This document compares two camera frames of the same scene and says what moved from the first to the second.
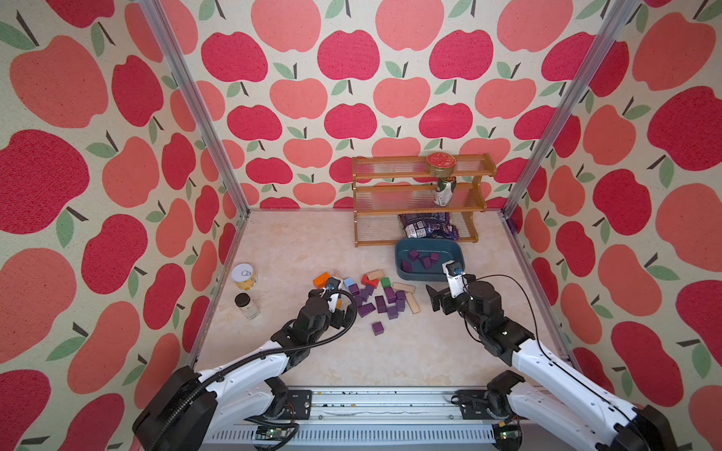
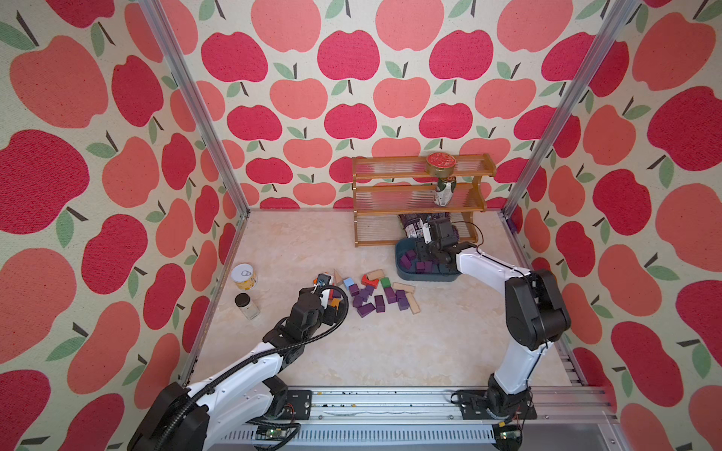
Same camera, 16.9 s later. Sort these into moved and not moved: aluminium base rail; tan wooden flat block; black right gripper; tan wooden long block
Moved: black right gripper
Not moved: tan wooden flat block; aluminium base rail; tan wooden long block
